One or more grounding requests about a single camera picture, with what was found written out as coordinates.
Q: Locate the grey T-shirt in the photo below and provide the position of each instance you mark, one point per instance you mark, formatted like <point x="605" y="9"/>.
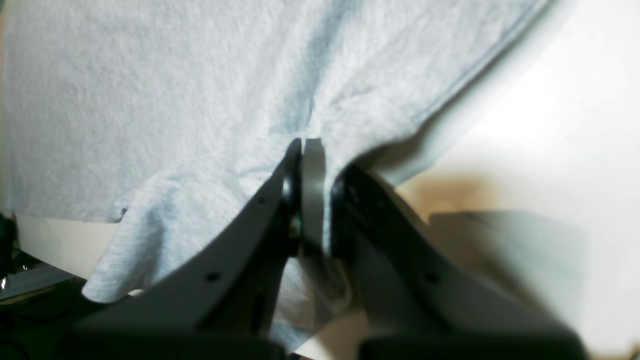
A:
<point x="166" y="116"/>

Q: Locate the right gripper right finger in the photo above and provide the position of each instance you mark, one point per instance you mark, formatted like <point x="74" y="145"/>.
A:
<point x="420" y="305"/>

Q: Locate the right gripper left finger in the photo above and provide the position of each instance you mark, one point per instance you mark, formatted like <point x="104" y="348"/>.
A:
<point x="220" y="304"/>

